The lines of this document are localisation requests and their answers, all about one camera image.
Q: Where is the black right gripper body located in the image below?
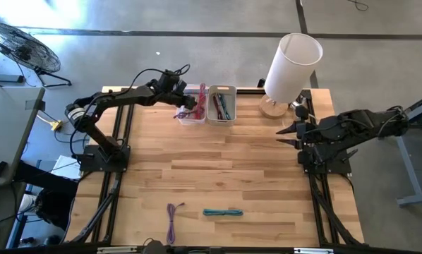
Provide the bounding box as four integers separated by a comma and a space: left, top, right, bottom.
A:
295, 104, 327, 165

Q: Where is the silver frame bracket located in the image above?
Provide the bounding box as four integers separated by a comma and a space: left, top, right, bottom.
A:
97, 246, 138, 254
294, 247, 334, 254

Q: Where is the black floor fan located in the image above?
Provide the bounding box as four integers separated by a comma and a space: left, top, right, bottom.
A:
0, 23, 73, 88

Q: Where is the black bag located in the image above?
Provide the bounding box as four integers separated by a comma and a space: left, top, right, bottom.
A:
34, 188, 74, 230

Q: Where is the clear plastic bin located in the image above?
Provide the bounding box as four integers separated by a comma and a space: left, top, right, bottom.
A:
177, 83, 210, 127

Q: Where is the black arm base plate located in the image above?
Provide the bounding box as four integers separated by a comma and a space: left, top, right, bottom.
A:
78, 144, 131, 174
301, 146, 354, 176

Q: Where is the grey metal desk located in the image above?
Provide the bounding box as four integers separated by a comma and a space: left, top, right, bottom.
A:
375, 90, 422, 207

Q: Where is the grey side table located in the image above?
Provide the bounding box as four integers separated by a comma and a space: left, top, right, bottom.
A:
0, 86, 46, 187

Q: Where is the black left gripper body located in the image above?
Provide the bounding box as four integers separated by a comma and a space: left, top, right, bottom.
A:
153, 69, 190, 106

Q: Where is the white paper sheet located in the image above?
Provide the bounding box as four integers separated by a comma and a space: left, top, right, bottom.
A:
51, 155, 81, 180

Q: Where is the black floor cable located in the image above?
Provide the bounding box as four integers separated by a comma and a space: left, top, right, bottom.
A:
346, 0, 370, 12

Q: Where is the purple braided cable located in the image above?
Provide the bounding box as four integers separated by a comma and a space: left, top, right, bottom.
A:
166, 202, 186, 246
173, 107, 198, 120

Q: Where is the beige plastic bin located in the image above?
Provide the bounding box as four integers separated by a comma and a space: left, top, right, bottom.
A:
206, 84, 238, 127

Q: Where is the white shade table lamp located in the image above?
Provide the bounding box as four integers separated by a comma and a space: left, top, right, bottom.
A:
258, 32, 324, 119

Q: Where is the teal braided cable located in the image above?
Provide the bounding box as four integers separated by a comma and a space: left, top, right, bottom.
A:
203, 207, 245, 217
221, 92, 231, 121

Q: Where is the black aluminium rig frame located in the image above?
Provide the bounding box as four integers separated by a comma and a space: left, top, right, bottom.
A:
66, 86, 367, 254

